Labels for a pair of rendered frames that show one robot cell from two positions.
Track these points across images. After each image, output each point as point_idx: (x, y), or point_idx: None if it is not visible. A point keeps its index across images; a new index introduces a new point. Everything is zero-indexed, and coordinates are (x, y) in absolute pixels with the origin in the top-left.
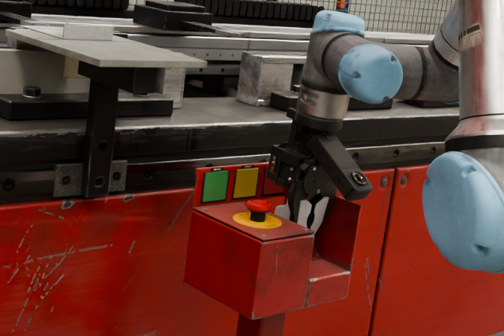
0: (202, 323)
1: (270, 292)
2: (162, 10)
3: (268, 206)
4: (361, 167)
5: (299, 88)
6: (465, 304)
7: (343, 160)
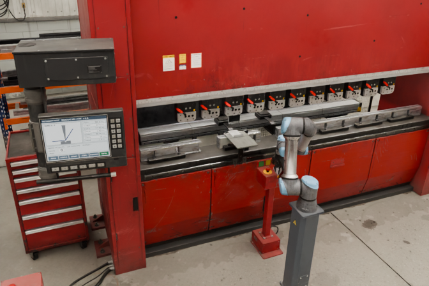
0: None
1: (268, 185)
2: (259, 115)
3: (269, 170)
4: None
5: None
6: (336, 177)
7: (283, 162)
